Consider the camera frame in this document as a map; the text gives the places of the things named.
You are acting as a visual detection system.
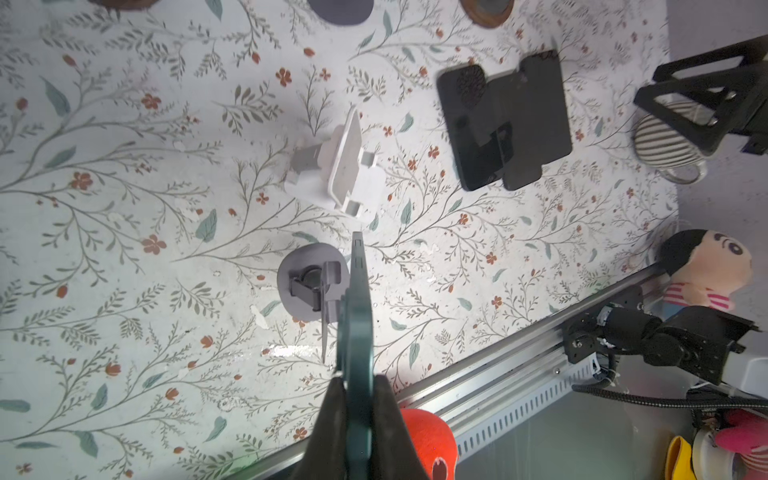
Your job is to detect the wooden round stand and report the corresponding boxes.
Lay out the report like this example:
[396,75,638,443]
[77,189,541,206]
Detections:
[90,0,159,11]
[460,0,515,29]

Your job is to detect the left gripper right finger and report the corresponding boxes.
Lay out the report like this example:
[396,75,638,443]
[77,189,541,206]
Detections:
[370,375,428,480]

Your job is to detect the pink and yellow toys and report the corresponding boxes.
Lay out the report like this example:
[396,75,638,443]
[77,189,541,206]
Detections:
[663,410,767,480]

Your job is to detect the grey round stand back left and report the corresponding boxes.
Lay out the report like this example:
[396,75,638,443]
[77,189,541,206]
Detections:
[308,0,374,26]

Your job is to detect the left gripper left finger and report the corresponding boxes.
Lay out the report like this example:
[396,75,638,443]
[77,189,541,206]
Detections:
[291,378,348,480]

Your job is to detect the silver ribbed bowl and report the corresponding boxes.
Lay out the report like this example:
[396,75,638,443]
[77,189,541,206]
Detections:
[632,114,708,186]

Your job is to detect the grey round stand front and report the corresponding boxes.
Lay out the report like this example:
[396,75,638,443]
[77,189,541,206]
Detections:
[277,243,350,361]

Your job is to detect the boy doll plush toy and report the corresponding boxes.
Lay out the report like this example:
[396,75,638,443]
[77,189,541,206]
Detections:
[659,229,753,318]

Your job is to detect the grey round stand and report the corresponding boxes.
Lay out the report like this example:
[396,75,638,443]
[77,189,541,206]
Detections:
[308,0,374,26]
[277,243,350,361]

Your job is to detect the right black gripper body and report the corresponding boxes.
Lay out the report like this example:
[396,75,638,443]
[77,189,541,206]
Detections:
[634,35,767,155]

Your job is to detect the red shark plush toy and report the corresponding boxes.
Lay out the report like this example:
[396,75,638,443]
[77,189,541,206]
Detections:
[401,409,459,480]

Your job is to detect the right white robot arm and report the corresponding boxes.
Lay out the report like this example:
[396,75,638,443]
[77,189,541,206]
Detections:
[563,36,767,409]

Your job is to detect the white phone stand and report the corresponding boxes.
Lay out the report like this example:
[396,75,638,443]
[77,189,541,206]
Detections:
[284,107,386,222]

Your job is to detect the phone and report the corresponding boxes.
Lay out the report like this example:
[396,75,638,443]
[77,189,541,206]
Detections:
[489,50,572,191]
[437,65,513,191]
[337,231,374,479]

